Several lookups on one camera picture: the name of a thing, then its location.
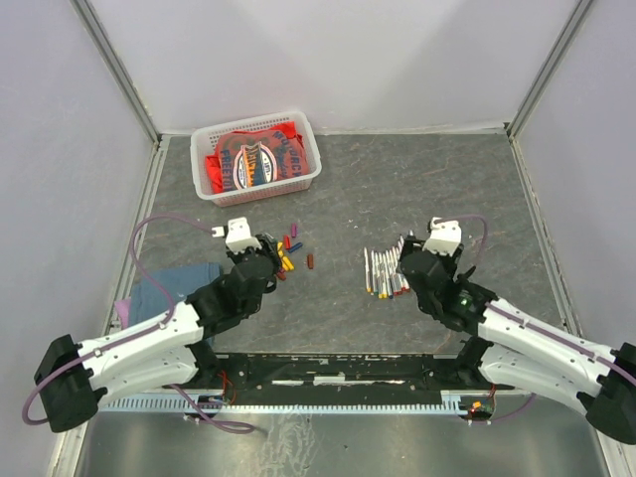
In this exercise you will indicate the white plastic basket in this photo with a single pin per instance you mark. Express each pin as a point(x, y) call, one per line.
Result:
point(204, 140)

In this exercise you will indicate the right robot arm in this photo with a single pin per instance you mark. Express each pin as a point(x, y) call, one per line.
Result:
point(512, 348)

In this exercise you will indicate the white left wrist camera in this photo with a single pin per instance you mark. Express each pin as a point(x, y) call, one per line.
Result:
point(237, 235)

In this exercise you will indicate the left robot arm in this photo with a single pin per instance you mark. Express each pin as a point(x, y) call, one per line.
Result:
point(74, 380)

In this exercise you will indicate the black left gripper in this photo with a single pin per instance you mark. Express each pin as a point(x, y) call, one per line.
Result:
point(269, 247)

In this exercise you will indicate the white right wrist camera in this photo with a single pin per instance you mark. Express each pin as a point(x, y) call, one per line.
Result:
point(444, 237)

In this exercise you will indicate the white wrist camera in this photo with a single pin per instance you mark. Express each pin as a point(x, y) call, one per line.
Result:
point(444, 237)
point(237, 235)

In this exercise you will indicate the yellow cap marker top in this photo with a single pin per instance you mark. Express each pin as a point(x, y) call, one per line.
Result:
point(388, 276)

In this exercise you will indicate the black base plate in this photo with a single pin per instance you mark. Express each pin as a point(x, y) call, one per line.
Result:
point(425, 371)

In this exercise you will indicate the blue cap marker group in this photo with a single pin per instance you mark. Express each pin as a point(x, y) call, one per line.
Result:
point(392, 275)

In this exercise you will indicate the small circuit board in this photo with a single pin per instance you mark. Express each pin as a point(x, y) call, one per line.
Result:
point(480, 410)

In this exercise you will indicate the orange printed shirt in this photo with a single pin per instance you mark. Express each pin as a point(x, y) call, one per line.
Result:
point(246, 159)

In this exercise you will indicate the blue and pink cloth pile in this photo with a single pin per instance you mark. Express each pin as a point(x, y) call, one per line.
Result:
point(146, 300)

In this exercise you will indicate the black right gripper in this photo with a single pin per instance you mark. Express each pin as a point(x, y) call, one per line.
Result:
point(449, 262)

